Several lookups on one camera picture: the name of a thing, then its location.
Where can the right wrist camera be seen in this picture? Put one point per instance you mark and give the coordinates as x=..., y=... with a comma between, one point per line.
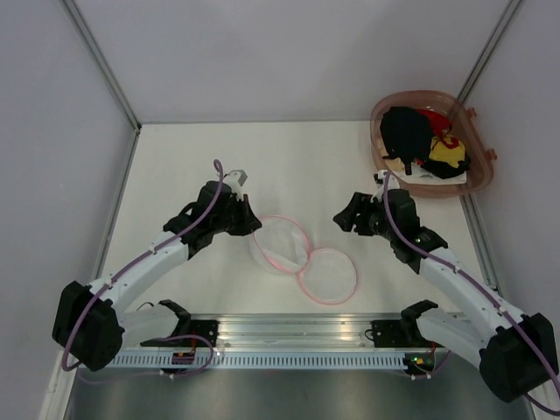
x=386, y=181

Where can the white garment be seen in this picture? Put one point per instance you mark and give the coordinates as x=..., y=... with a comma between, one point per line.
x=420, y=176

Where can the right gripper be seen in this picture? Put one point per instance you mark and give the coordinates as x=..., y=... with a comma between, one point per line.
x=360, y=202

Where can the pink translucent plastic basket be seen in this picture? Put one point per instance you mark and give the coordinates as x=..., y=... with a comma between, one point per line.
x=481, y=171

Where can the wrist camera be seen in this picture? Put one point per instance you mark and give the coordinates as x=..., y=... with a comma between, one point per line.
x=386, y=181
x=235, y=181

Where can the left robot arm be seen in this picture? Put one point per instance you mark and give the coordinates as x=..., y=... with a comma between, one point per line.
x=94, y=321

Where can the black garment in basket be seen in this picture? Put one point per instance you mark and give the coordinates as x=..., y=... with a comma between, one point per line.
x=444, y=170

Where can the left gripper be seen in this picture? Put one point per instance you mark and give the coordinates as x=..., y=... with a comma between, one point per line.
x=249, y=222

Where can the red garment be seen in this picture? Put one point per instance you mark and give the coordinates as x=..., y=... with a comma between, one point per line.
x=441, y=127

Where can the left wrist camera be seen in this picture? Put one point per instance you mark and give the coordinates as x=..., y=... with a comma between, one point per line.
x=235, y=181

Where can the yellow garment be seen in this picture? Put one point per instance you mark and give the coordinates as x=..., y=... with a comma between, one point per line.
x=439, y=152

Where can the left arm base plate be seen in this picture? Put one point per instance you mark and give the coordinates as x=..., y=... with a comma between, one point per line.
x=191, y=346

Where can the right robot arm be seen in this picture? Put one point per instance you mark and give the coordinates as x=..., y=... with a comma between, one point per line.
x=513, y=352

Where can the aluminium frame rail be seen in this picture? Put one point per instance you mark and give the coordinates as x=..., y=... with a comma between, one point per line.
x=292, y=332

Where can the white slotted cable duct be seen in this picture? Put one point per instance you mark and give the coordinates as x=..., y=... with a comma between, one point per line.
x=259, y=360

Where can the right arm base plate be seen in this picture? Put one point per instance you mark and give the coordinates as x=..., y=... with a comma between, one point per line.
x=420, y=354

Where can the white mesh laundry bag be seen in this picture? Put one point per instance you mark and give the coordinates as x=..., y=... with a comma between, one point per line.
x=326, y=276

